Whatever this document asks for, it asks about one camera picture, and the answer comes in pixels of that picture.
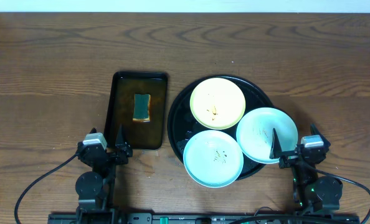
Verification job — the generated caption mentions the light blue plate front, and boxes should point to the light blue plate front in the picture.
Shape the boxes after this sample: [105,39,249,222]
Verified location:
[183,130,244,188]

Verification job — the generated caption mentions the green and orange sponge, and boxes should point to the green and orange sponge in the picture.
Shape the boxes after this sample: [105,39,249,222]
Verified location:
[132,94,151,123]

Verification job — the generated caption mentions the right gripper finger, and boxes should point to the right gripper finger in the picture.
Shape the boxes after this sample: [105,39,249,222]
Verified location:
[310,124,331,146]
[269,128,282,159]

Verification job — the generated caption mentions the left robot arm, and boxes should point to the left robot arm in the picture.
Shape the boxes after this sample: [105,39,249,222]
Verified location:
[74,127,133,224]

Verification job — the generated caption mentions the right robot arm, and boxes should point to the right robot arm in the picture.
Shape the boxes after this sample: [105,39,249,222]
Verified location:
[270,124,343,216]

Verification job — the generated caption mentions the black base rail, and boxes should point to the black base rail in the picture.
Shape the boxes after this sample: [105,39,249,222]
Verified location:
[47,213,359,224]

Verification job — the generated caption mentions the black rectangular tray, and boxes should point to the black rectangular tray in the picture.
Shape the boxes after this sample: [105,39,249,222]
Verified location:
[103,71,168,150]

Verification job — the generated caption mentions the yellow plate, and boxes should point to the yellow plate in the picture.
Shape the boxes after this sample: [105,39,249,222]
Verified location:
[189,78,246,130]

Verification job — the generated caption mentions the pale green plate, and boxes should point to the pale green plate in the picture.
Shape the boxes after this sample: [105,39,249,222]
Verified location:
[236,108,298,164]

